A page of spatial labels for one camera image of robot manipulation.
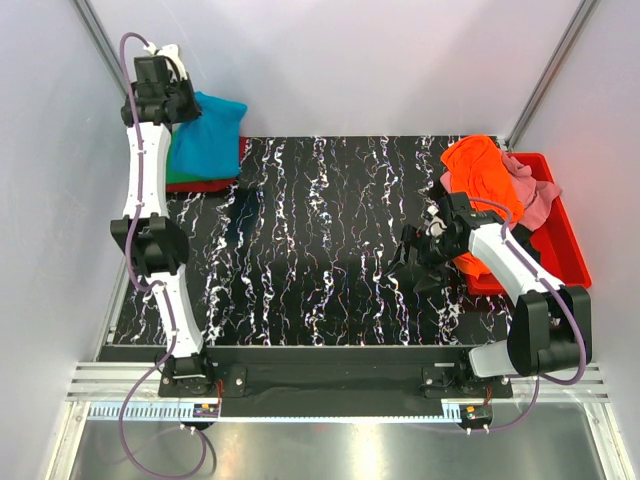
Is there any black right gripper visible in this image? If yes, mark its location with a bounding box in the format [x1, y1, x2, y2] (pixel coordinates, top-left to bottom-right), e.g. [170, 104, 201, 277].
[384, 224, 464, 293]

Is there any blue t shirt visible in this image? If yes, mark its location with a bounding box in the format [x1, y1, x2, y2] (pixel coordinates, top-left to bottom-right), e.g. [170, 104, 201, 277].
[167, 91, 248, 183]

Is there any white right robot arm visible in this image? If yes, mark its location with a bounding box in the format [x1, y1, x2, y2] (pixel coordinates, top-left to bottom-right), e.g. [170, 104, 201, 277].
[403, 193, 592, 397]

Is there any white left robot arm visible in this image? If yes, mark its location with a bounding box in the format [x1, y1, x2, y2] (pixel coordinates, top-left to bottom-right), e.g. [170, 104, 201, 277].
[111, 46, 420, 357]

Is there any green folded t shirt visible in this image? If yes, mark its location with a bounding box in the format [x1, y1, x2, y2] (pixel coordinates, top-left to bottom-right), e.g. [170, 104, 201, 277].
[167, 130, 240, 185]

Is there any black t shirt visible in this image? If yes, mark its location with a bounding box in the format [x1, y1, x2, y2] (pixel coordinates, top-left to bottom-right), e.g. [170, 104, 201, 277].
[511, 223, 541, 264]

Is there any orange t shirt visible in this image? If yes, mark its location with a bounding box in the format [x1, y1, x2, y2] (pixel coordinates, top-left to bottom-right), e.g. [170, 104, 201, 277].
[439, 135, 525, 279]

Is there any dark red folded t shirt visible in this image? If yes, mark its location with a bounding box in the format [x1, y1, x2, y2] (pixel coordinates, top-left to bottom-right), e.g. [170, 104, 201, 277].
[166, 134, 247, 193]

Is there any pink t shirt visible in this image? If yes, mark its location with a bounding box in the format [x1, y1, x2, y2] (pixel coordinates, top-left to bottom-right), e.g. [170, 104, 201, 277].
[439, 153, 563, 232]

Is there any red plastic bin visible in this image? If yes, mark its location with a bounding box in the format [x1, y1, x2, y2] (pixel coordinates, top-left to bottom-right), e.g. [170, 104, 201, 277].
[465, 152, 592, 296]

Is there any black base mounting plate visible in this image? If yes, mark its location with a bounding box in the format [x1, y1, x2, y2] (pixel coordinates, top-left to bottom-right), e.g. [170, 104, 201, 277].
[160, 363, 513, 400]

